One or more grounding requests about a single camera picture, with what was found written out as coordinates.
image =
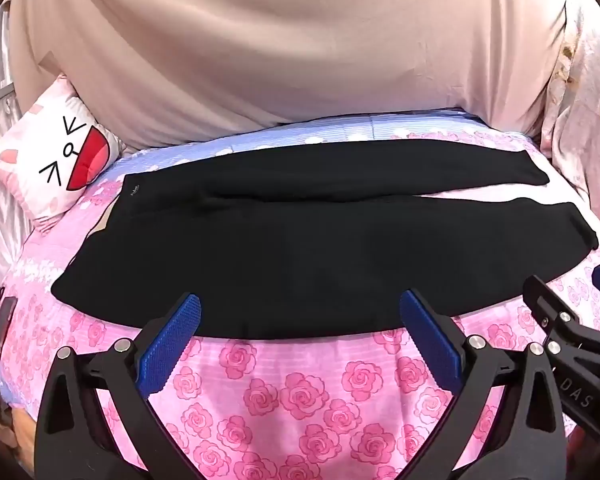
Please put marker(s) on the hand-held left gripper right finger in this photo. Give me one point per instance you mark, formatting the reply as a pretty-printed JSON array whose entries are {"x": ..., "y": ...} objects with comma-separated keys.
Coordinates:
[{"x": 430, "y": 335}]

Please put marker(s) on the dark smartphone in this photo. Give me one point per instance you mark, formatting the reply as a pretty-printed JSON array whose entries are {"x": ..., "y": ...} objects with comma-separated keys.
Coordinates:
[{"x": 2, "y": 327}]

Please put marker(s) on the black pants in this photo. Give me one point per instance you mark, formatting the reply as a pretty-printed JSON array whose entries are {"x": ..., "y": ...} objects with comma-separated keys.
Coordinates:
[{"x": 280, "y": 260}]

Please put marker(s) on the brown furry cloth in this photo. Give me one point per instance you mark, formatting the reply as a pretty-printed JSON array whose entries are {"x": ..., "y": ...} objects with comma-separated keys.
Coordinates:
[{"x": 2, "y": 425}]

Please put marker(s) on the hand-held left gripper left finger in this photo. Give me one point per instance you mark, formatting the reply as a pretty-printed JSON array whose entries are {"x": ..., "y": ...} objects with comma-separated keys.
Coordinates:
[{"x": 177, "y": 335}]

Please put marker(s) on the cat face pillow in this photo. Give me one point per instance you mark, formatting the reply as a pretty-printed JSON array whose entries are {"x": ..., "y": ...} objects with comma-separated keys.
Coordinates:
[{"x": 45, "y": 160}]

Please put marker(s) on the pink rose print bedsheet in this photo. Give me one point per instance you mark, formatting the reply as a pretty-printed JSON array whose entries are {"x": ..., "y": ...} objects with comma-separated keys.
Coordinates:
[{"x": 290, "y": 400}]

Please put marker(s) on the silver satin curtain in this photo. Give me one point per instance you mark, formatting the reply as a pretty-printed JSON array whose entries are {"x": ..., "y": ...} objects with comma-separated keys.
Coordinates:
[{"x": 0, "y": 240}]

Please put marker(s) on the pale floral quilt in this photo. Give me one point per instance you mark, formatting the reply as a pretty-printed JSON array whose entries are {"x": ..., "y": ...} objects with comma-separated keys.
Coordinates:
[{"x": 590, "y": 110}]

